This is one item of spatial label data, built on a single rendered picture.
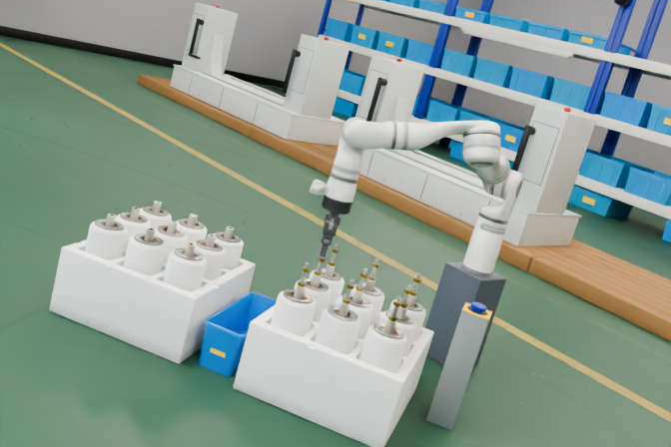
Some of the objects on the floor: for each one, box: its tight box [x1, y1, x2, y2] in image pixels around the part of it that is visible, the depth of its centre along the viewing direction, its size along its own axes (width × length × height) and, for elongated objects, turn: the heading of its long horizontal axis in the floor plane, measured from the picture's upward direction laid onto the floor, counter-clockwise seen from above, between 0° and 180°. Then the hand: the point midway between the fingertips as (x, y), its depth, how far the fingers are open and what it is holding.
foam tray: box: [234, 304, 434, 447], centre depth 194 cm, size 39×39×18 cm
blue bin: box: [199, 292, 277, 376], centre depth 201 cm, size 30×11×12 cm, turn 112°
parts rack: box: [317, 0, 671, 220], centre depth 720 cm, size 64×551×194 cm, turn 173°
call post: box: [426, 311, 490, 430], centre depth 192 cm, size 7×7×31 cm
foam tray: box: [49, 239, 256, 364], centre depth 208 cm, size 39×39×18 cm
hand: (324, 249), depth 191 cm, fingers open, 6 cm apart
